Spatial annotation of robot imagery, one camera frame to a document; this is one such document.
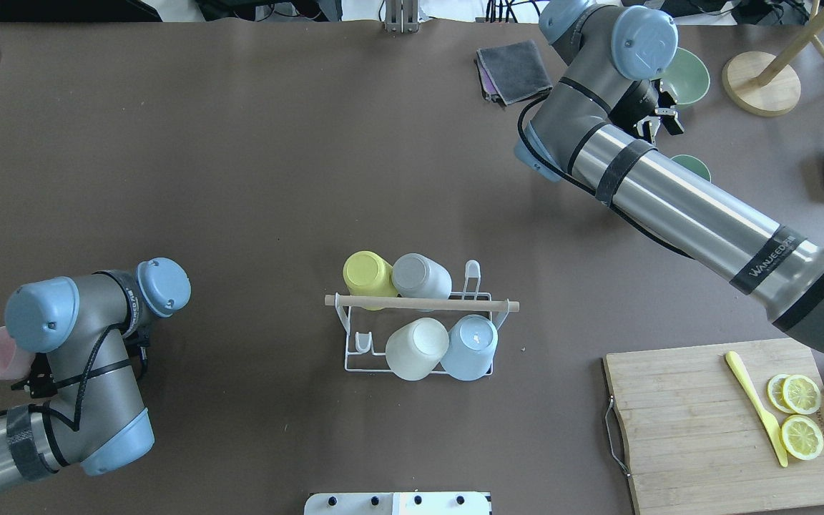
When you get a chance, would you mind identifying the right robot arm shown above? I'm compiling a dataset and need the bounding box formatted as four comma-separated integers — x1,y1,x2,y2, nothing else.
514,1,824,353

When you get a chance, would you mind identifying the grey cloth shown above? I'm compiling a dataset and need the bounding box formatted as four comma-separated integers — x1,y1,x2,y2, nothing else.
475,39,552,107

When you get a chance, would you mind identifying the pink cup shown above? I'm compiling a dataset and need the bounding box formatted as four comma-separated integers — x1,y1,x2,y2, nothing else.
0,326,36,381

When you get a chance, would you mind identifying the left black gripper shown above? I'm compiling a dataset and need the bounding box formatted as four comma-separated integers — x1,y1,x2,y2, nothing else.
10,325,152,398

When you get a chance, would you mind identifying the lemon slice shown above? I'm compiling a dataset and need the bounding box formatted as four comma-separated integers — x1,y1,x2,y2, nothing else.
781,374,822,415
780,414,824,461
766,373,795,414

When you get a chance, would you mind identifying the grey cup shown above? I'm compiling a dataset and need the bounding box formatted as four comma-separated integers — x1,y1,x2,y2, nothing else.
391,253,452,299

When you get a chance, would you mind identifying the green bowl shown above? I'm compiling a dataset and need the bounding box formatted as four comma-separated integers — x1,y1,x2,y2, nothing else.
660,48,710,109

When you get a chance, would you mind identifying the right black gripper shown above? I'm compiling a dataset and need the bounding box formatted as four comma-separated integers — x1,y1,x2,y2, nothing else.
609,79,685,144

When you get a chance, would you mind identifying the cream white cup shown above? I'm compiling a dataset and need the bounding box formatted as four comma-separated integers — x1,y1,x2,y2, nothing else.
386,318,449,381

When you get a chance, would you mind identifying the aluminium frame post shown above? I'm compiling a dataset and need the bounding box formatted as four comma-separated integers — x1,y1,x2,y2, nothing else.
383,0,421,34

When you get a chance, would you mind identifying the green cup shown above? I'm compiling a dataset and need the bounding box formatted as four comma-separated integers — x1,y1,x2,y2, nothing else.
671,154,712,182

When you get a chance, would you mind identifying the yellow cup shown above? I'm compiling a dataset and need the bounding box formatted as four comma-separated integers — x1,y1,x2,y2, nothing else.
343,250,398,298

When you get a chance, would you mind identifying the wooden mug tree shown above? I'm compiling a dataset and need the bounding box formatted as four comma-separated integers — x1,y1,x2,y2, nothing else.
720,9,824,117

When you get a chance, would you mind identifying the yellow plastic knife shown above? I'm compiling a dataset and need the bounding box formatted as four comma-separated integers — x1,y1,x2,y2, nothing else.
724,351,789,467

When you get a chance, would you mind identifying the light blue cup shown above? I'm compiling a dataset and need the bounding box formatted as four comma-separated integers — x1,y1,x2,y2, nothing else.
439,314,498,381

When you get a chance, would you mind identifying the bamboo cutting board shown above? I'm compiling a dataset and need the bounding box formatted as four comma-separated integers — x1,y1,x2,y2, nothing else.
604,338,824,514

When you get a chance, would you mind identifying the white wire cup rack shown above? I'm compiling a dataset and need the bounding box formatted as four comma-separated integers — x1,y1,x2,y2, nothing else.
324,260,520,374

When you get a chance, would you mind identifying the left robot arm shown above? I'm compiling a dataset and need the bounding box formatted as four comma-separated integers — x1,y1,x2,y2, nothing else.
0,257,192,492

